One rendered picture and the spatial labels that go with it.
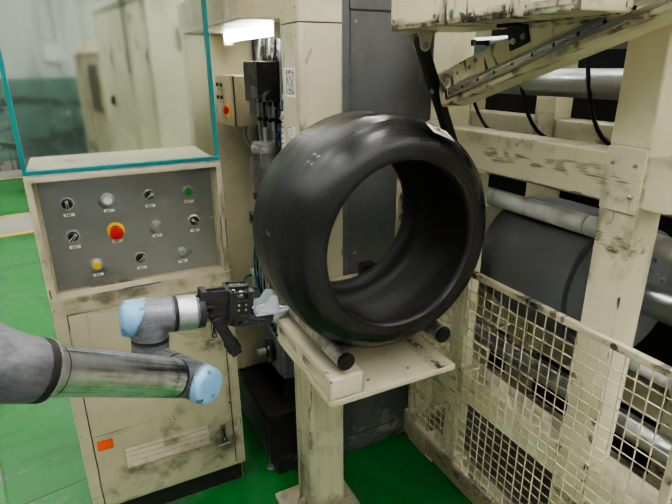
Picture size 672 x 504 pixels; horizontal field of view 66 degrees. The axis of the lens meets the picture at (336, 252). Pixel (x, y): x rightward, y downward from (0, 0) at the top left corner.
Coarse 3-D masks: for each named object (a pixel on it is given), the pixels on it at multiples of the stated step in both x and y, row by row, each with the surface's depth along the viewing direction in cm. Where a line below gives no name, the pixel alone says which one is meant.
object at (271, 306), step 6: (270, 300) 116; (276, 300) 117; (258, 306) 115; (264, 306) 116; (270, 306) 117; (276, 306) 118; (258, 312) 116; (264, 312) 117; (270, 312) 117; (276, 312) 118; (282, 312) 119; (276, 318) 118
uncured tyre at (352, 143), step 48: (288, 144) 120; (336, 144) 107; (384, 144) 107; (432, 144) 112; (288, 192) 108; (336, 192) 105; (432, 192) 146; (480, 192) 123; (288, 240) 107; (432, 240) 148; (480, 240) 127; (288, 288) 112; (336, 288) 145; (384, 288) 150; (432, 288) 141; (336, 336) 119; (384, 336) 123
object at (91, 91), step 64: (0, 0) 130; (64, 0) 136; (128, 0) 142; (192, 0) 149; (0, 64) 133; (64, 64) 140; (128, 64) 147; (192, 64) 154; (64, 128) 144; (128, 128) 152; (192, 128) 160
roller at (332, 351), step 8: (288, 312) 147; (296, 320) 141; (304, 328) 137; (312, 336) 132; (320, 336) 129; (320, 344) 128; (328, 344) 125; (336, 344) 124; (328, 352) 124; (336, 352) 122; (344, 352) 121; (336, 360) 121; (344, 360) 120; (352, 360) 121; (344, 368) 121
